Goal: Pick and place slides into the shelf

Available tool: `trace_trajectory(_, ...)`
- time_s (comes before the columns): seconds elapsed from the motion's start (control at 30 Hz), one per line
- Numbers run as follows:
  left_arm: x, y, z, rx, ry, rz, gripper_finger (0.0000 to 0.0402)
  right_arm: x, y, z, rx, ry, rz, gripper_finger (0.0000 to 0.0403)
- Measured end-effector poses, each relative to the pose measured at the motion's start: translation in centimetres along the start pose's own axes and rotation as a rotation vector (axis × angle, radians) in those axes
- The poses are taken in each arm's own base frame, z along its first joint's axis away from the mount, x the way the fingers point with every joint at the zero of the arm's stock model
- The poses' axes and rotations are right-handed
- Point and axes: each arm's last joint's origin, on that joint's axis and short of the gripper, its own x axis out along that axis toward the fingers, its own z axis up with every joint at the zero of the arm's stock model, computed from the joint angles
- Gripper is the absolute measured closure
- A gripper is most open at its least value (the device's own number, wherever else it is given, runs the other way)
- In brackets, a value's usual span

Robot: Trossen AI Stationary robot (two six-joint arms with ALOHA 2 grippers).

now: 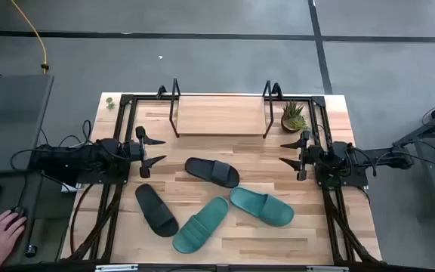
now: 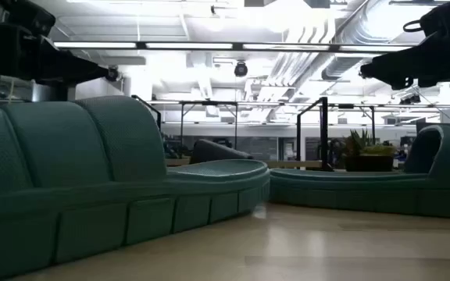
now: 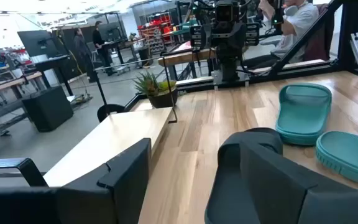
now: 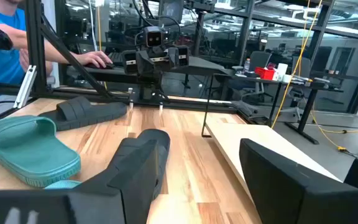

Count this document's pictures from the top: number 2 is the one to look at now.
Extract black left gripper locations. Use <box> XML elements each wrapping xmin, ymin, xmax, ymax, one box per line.
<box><xmin>0</xmin><ymin>23</ymin><xmax>111</xmax><ymax>87</ymax></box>

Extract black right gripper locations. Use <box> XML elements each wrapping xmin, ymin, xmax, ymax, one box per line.
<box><xmin>359</xmin><ymin>20</ymin><xmax>450</xmax><ymax>91</ymax></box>

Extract teal rubber slide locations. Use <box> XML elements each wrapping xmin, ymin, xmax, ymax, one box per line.
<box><xmin>0</xmin><ymin>94</ymin><xmax>271</xmax><ymax>281</ymax></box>
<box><xmin>268</xmin><ymin>124</ymin><xmax>450</xmax><ymax>222</ymax></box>

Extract dark grey rubber slide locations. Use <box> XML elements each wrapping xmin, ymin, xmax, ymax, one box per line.
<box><xmin>188</xmin><ymin>138</ymin><xmax>255</xmax><ymax>165</ymax></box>

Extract black metal wooden shelf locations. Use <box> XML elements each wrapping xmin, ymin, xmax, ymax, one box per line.
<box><xmin>130</xmin><ymin>94</ymin><xmax>334</xmax><ymax>173</ymax></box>

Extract black ceiling spotlights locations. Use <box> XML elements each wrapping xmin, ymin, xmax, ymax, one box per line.
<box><xmin>399</xmin><ymin>93</ymin><xmax>422</xmax><ymax>105</ymax></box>

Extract round black ceiling speaker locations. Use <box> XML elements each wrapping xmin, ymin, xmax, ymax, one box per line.
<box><xmin>105</xmin><ymin>65</ymin><xmax>120</xmax><ymax>83</ymax></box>
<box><xmin>234</xmin><ymin>61</ymin><xmax>249</xmax><ymax>78</ymax></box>

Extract black pot with succulents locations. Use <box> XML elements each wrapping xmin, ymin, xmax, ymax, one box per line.
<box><xmin>341</xmin><ymin>128</ymin><xmax>398</xmax><ymax>173</ymax></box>

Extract long ceiling light strip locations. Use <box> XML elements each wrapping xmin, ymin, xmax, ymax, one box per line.
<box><xmin>52</xmin><ymin>41</ymin><xmax>413</xmax><ymax>55</ymax></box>

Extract black metal background frame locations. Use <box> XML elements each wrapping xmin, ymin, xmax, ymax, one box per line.
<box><xmin>179</xmin><ymin>100</ymin><xmax>239</xmax><ymax>151</ymax></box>
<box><xmin>337</xmin><ymin>103</ymin><xmax>377</xmax><ymax>145</ymax></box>

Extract silver ventilation duct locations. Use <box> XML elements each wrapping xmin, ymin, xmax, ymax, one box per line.
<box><xmin>321</xmin><ymin>0</ymin><xmax>405</xmax><ymax>81</ymax></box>

